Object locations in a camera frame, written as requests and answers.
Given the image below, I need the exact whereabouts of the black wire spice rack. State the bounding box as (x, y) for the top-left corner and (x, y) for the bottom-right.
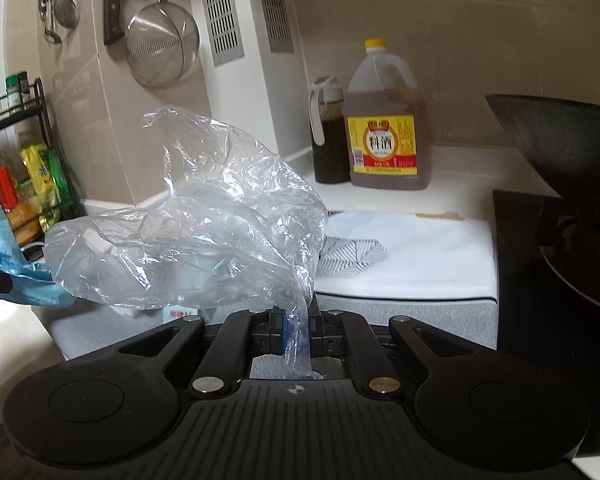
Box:
(0, 77), (88, 261)

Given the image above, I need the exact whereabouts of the white patterned towel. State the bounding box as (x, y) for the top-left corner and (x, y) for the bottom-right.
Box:
(312, 209), (498, 302)

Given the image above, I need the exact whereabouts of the hanging metal ladle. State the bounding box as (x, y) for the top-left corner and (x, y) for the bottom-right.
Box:
(37, 0), (81, 43)

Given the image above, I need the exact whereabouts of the yellow snack packet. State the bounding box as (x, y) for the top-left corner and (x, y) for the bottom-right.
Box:
(20, 144), (56, 233)

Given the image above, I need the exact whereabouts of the clear zip bag orange strip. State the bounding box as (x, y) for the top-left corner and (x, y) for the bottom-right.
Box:
(414, 210), (467, 223)

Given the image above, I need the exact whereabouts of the green snack packet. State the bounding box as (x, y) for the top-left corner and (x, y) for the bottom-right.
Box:
(47, 147), (77, 216)

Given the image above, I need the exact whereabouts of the grey wall vent grille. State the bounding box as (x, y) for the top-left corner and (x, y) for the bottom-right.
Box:
(254, 0), (295, 53)
(196, 0), (246, 66)

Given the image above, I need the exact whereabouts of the black stove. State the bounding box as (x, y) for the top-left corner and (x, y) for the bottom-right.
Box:
(492, 189), (600, 456)

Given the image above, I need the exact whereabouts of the green lid spice jar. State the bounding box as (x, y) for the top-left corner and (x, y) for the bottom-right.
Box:
(5, 74), (22, 111)

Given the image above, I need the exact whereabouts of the clear plastic bag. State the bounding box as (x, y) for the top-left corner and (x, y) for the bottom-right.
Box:
(44, 105), (328, 381)

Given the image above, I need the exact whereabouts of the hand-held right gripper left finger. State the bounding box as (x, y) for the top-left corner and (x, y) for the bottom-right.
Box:
(115, 307), (287, 402)

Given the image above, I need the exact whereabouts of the blue purple snack wrapper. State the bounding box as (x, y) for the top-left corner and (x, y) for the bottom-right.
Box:
(0, 208), (78, 307)

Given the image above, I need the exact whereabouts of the cooking wine jug yellow cap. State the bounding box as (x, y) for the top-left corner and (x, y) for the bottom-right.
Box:
(342, 38), (433, 191)

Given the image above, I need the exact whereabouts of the oil bottle red label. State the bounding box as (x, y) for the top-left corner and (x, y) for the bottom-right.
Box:
(0, 144), (20, 213)

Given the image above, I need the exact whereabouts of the grey mat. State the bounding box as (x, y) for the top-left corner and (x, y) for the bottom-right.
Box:
(47, 292), (498, 361)

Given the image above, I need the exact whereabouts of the cleaver with wooden handle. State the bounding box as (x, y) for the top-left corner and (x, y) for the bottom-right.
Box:
(102, 0), (143, 46)

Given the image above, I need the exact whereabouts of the dark soy sauce dispenser bottle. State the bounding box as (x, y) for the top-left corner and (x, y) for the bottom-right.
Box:
(307, 76), (351, 185)

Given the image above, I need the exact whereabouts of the metal mesh strainer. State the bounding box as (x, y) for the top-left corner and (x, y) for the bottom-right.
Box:
(125, 0), (201, 88)

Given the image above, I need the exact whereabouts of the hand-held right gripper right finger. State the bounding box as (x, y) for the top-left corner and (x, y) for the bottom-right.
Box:
(307, 308), (482, 402)

